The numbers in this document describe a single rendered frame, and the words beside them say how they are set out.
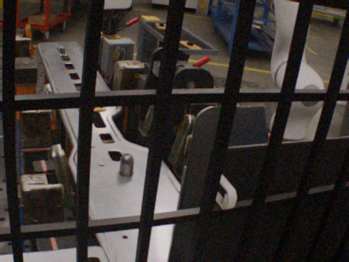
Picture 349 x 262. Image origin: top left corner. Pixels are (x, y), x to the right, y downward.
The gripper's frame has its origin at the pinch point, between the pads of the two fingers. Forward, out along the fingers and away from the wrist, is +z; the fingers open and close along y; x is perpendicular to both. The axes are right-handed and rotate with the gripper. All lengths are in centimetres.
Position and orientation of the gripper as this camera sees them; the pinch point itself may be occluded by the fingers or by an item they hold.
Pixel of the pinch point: (110, 26)
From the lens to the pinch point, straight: 120.3
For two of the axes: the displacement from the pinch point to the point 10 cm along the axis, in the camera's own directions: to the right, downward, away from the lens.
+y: -8.4, 1.5, -5.2
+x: 5.3, 4.3, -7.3
